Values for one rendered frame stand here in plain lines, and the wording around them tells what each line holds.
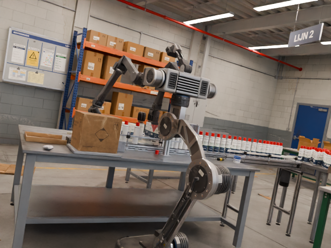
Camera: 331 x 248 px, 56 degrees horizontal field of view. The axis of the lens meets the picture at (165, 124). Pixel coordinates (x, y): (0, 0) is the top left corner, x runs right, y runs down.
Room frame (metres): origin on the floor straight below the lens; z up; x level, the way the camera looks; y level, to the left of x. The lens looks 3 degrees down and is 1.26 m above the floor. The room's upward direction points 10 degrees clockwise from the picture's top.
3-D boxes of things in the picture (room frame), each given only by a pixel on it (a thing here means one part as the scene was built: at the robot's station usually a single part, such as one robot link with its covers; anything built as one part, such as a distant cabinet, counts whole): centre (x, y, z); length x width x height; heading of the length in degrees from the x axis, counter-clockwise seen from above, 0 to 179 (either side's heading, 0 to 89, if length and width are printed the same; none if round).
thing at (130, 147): (2.97, 0.06, 0.85); 1.65 x 0.11 x 0.05; 117
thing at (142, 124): (3.18, 0.25, 1.03); 0.09 x 0.09 x 0.30
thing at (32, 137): (2.51, 0.94, 0.85); 0.30 x 0.26 x 0.04; 117
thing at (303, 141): (7.60, -3.52, 0.97); 0.47 x 0.41 x 0.37; 122
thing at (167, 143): (2.86, -0.05, 1.16); 0.04 x 0.04 x 0.67; 27
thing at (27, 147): (3.08, 0.26, 0.82); 2.10 x 1.31 x 0.02; 117
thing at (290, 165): (3.61, -1.20, 0.47); 1.17 x 0.38 x 0.94; 117
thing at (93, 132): (2.39, 0.52, 0.99); 0.30 x 0.24 x 0.27; 121
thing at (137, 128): (2.87, 0.25, 0.98); 0.05 x 0.05 x 0.20
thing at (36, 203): (3.08, 0.26, 0.40); 2.04 x 1.25 x 0.81; 117
